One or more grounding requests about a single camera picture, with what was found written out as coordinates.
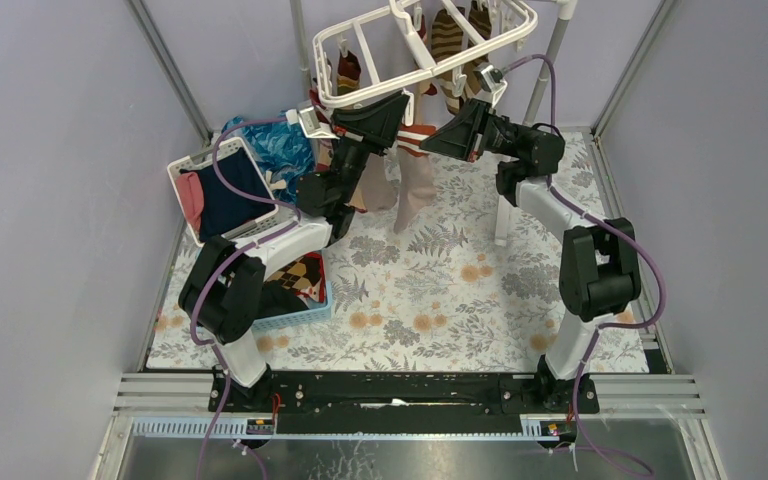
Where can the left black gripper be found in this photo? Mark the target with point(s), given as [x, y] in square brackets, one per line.
[355, 132]

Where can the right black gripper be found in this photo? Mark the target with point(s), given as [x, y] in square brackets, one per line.
[466, 134]

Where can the red striped sock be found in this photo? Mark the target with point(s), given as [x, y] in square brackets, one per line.
[324, 153]

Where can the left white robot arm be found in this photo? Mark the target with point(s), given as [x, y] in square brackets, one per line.
[322, 199]

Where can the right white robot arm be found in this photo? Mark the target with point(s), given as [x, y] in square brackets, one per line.
[599, 270]

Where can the pile of socks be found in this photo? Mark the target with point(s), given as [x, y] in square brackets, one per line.
[294, 288]

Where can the blue patterned cloth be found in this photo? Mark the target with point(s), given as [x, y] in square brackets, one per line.
[285, 155]

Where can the white laundry basket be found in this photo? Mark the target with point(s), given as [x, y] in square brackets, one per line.
[238, 201]

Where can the blue laundry basket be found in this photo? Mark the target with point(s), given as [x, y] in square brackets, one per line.
[304, 314]

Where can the pink cloth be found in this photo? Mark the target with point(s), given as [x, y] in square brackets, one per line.
[191, 198]

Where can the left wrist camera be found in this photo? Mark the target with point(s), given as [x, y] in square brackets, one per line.
[311, 125]

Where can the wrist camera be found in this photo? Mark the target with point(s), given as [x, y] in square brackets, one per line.
[311, 125]
[492, 85]

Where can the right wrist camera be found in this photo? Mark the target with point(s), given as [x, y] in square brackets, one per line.
[492, 85]

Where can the white sock hanger frame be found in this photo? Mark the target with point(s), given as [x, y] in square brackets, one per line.
[405, 15]

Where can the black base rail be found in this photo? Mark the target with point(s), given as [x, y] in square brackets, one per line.
[412, 403]

